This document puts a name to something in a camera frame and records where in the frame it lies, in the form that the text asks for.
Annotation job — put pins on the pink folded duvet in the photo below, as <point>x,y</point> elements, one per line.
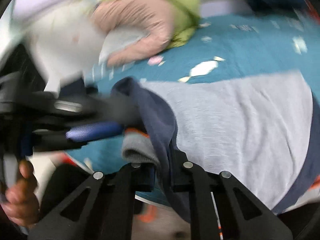
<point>156,17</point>

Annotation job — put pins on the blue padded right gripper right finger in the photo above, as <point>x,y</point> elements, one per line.
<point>221,207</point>

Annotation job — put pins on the teal quilted bed cover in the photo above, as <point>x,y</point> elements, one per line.
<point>232,47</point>

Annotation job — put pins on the light blue pillow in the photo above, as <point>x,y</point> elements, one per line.
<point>118,39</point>

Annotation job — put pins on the grey navy baseball jacket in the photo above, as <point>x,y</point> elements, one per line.
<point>263,129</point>

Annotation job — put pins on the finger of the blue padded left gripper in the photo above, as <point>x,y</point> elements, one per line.
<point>96,131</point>

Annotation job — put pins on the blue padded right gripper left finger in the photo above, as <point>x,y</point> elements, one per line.
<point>99,208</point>

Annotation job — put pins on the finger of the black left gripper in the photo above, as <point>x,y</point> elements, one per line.
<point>105,108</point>

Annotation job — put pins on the person's left hand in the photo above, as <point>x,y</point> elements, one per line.
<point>22,206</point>

